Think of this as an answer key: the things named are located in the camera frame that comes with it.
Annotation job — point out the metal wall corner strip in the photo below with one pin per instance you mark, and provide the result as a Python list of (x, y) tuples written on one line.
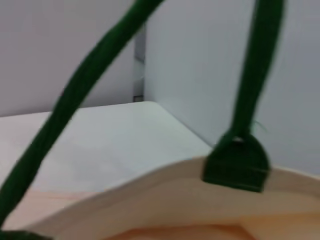
[(139, 75)]

